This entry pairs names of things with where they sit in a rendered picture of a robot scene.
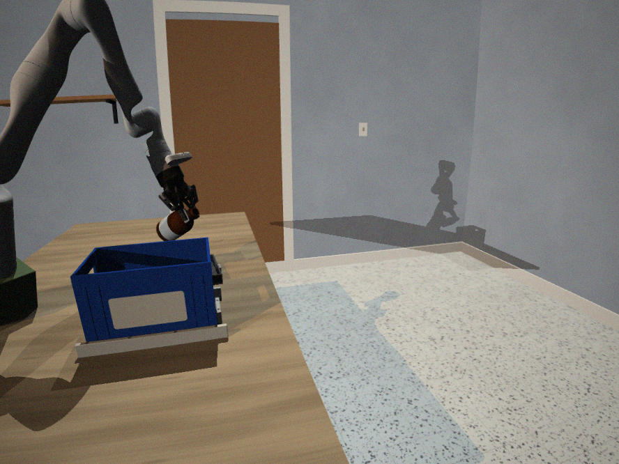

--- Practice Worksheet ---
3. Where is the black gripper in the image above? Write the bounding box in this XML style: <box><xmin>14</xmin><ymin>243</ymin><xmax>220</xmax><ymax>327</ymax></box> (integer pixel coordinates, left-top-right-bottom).
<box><xmin>156</xmin><ymin>166</ymin><xmax>198</xmax><ymax>223</ymax></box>

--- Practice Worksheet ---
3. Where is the brown glass bottle with white label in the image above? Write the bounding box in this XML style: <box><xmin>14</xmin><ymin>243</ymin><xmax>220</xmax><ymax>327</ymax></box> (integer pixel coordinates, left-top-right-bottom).
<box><xmin>156</xmin><ymin>208</ymin><xmax>199</xmax><ymax>241</ymax></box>

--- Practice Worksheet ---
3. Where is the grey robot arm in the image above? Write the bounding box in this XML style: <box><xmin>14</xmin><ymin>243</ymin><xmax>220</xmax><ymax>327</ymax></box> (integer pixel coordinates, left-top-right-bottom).
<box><xmin>0</xmin><ymin>0</ymin><xmax>192</xmax><ymax>279</ymax></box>

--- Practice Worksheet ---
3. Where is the blue crate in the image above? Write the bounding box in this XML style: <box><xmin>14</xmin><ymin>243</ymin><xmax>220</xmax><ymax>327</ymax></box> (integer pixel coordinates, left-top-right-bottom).
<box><xmin>70</xmin><ymin>237</ymin><xmax>217</xmax><ymax>342</ymax></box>

